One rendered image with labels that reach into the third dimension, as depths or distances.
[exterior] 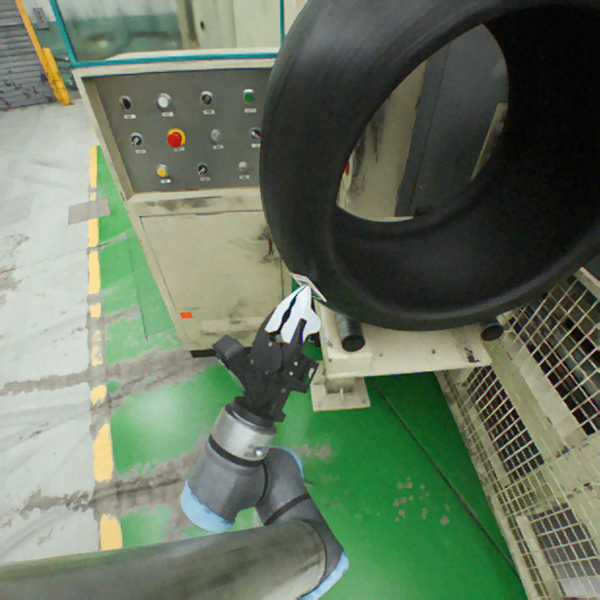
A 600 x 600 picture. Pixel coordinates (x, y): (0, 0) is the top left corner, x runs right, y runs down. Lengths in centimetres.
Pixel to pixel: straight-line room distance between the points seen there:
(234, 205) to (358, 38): 82
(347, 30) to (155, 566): 44
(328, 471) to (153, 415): 83
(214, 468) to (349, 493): 97
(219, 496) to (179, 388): 120
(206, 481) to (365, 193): 69
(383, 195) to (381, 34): 53
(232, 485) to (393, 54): 53
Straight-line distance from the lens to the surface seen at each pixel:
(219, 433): 48
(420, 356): 73
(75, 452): 173
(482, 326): 70
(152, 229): 121
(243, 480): 50
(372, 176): 81
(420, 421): 159
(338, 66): 35
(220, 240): 118
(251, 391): 44
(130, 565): 25
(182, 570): 28
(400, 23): 36
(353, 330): 58
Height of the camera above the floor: 136
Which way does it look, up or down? 45 degrees down
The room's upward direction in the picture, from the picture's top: straight up
